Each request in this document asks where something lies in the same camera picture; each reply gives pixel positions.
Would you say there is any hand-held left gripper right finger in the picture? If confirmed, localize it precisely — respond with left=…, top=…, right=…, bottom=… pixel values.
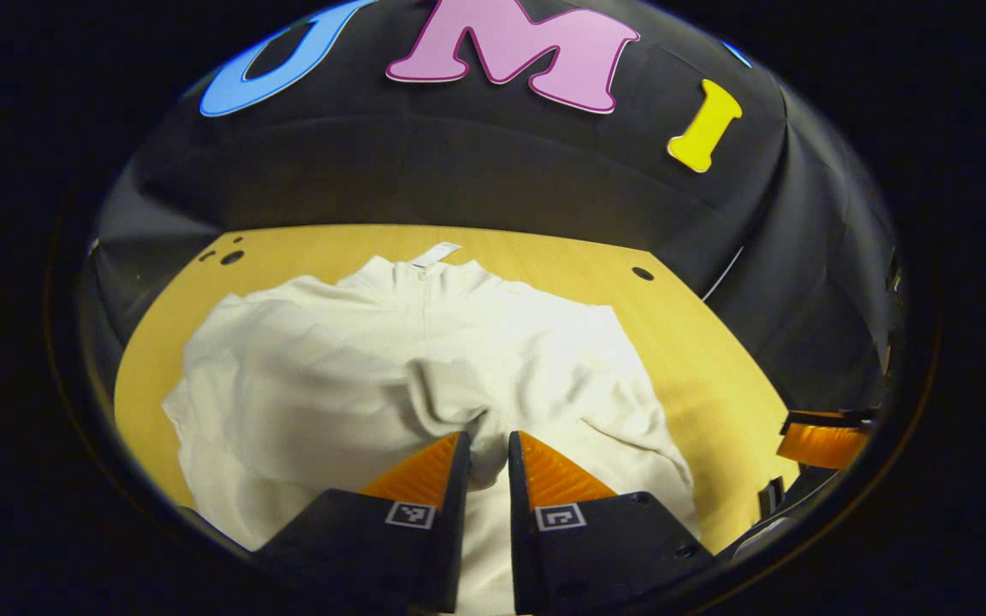
left=507, top=429, right=714, bottom=616

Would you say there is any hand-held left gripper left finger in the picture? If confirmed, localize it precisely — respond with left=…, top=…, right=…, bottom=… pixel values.
left=252, top=430, right=472, bottom=615

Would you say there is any white zip sweater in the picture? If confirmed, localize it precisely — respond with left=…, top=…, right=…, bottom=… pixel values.
left=162, top=242, right=701, bottom=615

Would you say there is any black backdrop cloth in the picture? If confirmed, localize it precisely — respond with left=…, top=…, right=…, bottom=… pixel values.
left=86, top=0, right=900, bottom=412

